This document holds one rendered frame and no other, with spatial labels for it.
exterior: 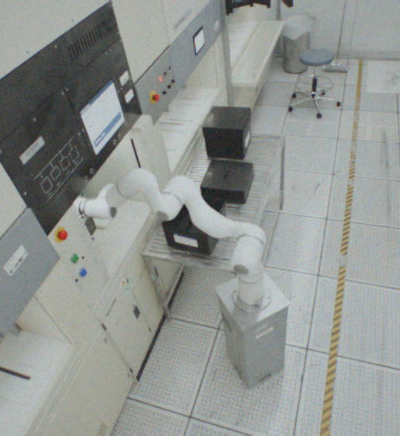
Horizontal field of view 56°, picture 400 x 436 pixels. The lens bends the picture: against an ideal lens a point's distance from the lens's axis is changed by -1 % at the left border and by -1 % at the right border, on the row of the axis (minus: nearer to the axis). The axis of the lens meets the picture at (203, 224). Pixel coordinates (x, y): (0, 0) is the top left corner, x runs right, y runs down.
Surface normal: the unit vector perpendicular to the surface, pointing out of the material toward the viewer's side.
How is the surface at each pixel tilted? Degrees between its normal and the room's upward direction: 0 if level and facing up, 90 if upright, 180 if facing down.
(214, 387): 0
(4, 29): 92
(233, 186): 0
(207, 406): 0
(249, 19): 90
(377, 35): 90
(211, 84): 90
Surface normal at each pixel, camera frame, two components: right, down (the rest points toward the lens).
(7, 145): 0.95, 0.14
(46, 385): -0.12, -0.69
